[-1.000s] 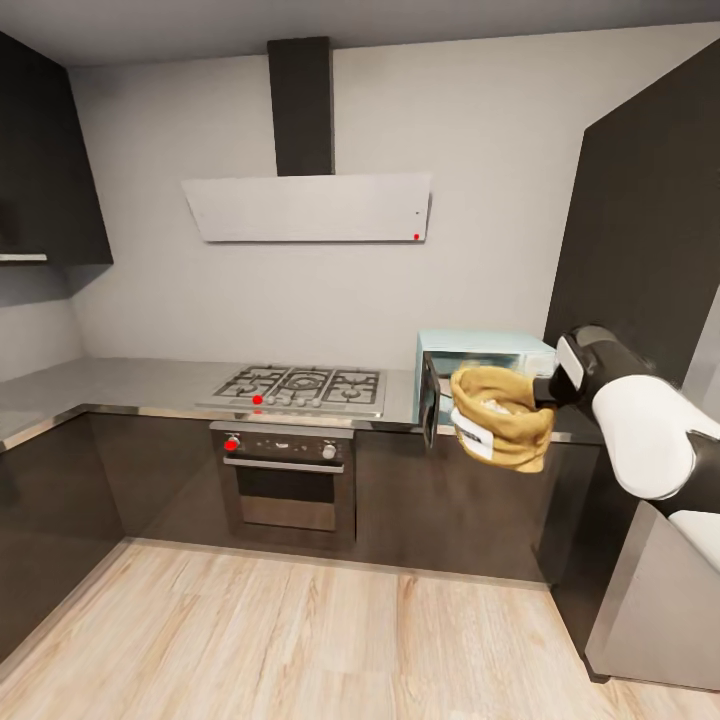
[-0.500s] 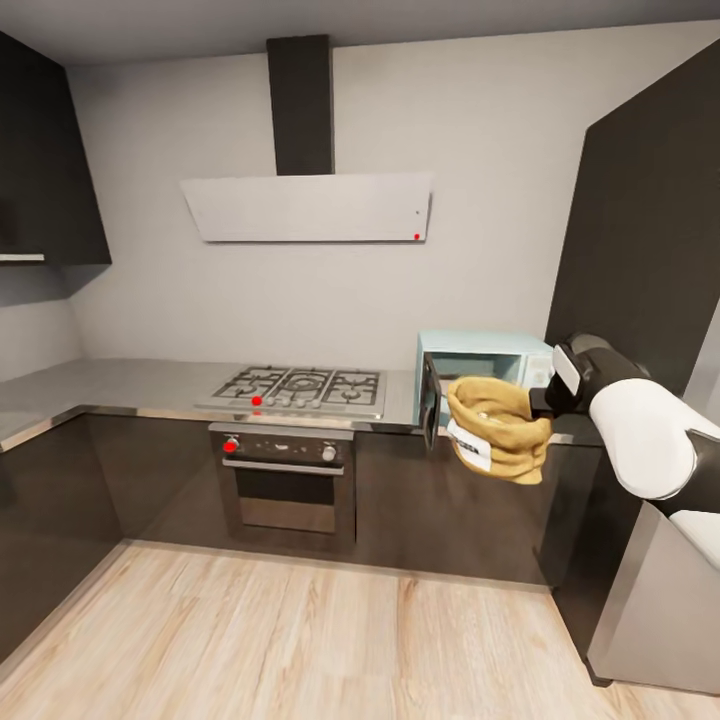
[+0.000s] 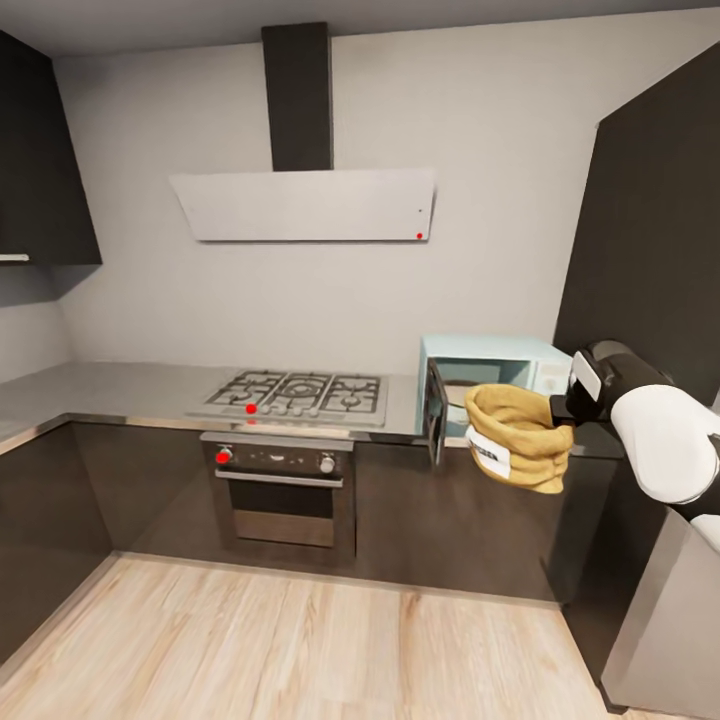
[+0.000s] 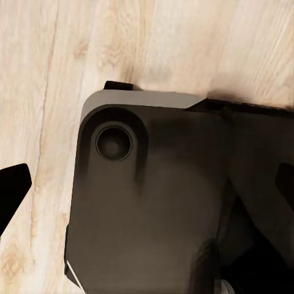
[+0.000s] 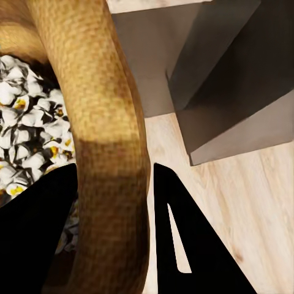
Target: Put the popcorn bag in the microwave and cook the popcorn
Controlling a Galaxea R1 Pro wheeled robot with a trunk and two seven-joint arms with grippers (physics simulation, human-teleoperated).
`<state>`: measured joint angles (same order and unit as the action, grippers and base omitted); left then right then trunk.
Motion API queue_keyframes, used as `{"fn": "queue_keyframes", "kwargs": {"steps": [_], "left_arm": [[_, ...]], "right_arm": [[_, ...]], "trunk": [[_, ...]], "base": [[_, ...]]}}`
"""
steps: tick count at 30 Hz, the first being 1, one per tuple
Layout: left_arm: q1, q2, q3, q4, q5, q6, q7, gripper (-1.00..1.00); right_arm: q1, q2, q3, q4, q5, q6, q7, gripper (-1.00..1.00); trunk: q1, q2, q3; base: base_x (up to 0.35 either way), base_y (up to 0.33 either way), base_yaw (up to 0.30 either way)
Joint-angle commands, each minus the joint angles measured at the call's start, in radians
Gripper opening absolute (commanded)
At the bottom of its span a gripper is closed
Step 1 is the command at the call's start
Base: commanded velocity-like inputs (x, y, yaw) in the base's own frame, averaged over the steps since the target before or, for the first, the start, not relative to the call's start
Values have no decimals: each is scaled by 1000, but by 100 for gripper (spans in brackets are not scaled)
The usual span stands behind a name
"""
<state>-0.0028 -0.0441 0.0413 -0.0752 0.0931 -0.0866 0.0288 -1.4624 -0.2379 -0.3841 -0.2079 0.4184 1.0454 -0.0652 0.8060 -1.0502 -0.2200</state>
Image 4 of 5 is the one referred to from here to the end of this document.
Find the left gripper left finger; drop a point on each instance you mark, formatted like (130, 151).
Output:
(15, 181)

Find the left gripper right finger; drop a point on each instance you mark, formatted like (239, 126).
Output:
(285, 182)

